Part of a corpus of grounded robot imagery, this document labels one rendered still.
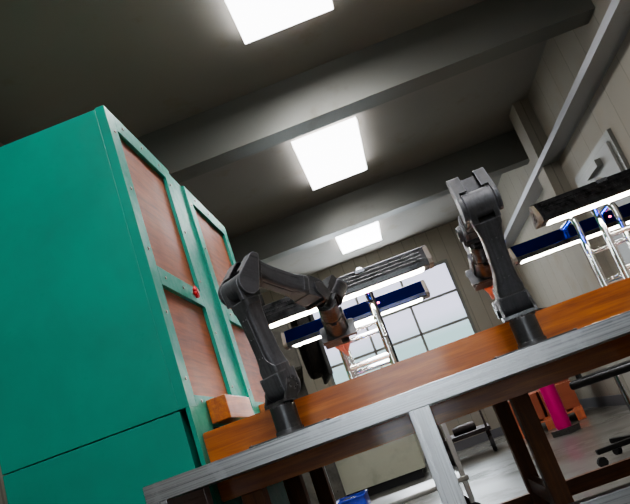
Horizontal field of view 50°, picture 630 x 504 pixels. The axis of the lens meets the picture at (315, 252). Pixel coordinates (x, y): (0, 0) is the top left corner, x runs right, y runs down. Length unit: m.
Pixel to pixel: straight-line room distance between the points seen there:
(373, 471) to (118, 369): 6.27
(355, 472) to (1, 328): 6.30
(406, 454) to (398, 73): 4.51
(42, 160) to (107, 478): 0.95
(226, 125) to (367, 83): 1.08
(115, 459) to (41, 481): 0.21
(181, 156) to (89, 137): 2.99
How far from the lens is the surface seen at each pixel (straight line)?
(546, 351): 1.45
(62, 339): 2.04
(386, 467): 8.03
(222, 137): 5.09
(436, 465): 1.43
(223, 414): 2.02
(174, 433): 1.89
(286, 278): 1.78
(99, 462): 1.97
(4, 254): 2.19
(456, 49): 5.18
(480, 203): 1.54
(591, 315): 1.90
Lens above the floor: 0.61
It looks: 16 degrees up
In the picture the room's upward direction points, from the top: 20 degrees counter-clockwise
